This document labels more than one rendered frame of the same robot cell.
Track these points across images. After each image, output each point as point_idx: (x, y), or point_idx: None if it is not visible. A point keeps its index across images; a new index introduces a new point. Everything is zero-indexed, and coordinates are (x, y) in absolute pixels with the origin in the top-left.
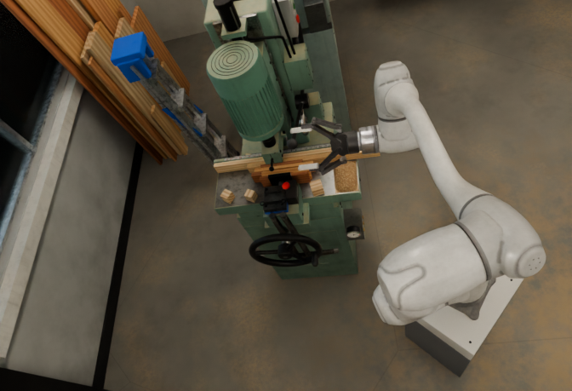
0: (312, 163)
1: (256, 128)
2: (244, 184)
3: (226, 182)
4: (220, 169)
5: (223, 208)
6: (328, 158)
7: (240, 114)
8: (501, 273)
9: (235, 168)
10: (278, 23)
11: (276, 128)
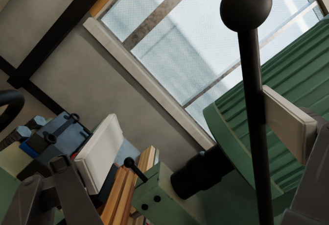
0: (106, 168)
1: (241, 92)
2: (115, 162)
3: (127, 150)
4: (145, 152)
5: (99, 124)
6: (95, 208)
7: (277, 55)
8: None
9: (141, 165)
10: None
11: (236, 140)
